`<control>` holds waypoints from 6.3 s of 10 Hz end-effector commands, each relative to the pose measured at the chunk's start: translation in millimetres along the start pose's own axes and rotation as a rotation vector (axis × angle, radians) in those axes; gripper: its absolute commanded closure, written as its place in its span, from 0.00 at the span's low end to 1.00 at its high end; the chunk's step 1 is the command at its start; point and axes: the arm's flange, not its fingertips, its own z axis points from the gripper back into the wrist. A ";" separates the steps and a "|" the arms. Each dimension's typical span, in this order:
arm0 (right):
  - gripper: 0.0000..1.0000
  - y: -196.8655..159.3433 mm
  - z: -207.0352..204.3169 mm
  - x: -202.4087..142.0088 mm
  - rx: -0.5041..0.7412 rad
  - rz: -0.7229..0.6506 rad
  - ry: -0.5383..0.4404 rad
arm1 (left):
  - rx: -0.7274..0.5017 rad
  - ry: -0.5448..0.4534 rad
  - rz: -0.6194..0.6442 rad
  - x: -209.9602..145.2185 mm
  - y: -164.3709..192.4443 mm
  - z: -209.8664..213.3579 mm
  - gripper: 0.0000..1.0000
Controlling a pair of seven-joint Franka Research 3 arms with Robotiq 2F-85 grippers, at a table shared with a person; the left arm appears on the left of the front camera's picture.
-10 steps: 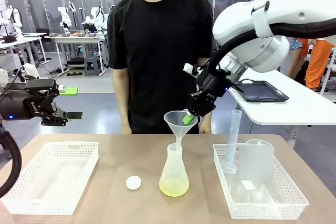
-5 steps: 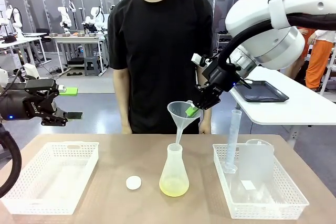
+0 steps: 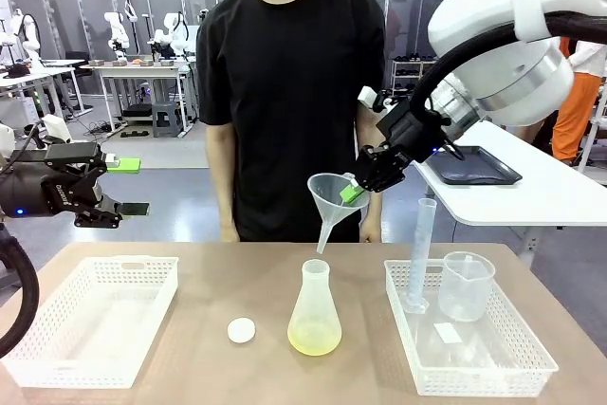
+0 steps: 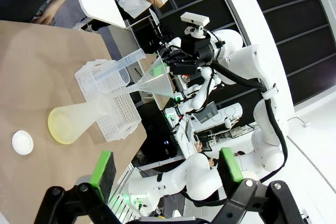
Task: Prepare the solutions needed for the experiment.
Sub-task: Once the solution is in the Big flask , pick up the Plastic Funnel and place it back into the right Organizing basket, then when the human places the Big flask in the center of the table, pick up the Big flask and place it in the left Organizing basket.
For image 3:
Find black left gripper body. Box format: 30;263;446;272
0;165;105;219

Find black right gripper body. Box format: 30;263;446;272
376;102;452;165

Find clear plastic funnel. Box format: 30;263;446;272
306;173;372;255

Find clear plastic graduated cylinder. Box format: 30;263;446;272
402;197;438;316

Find clear plastic beaker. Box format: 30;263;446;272
436;250;497;322

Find translucent plastic conical flask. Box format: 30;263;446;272
286;258;343;358

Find round white flask cap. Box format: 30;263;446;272
227;316;257;344

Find person's right forearm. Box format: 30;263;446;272
204;120;239;232

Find wooden shoe rack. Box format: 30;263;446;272
389;56;438;96

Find black flat tray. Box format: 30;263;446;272
422;144;524;187

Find white desk with black items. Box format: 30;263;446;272
0;58;95;120

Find grey plastic stool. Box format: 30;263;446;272
151;101;185;139

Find white perforated plastic basket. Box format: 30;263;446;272
0;256;180;390
383;258;561;398

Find long white lab desk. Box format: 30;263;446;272
79;59;203;137

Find person in black t-shirt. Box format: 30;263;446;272
196;0;388;244

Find white side table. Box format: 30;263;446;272
411;119;607;254

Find mannequin white shirt orange trousers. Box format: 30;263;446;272
551;37;607;163

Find small white paper label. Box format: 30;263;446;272
432;322;464;345

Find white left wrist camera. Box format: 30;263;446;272
41;114;73;141

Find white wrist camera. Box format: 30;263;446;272
357;85;381;111
41;114;73;141

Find thin black left wrist cable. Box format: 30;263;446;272
0;122;47;177

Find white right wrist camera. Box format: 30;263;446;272
357;85;381;111

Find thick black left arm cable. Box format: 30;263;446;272
0;223;41;360

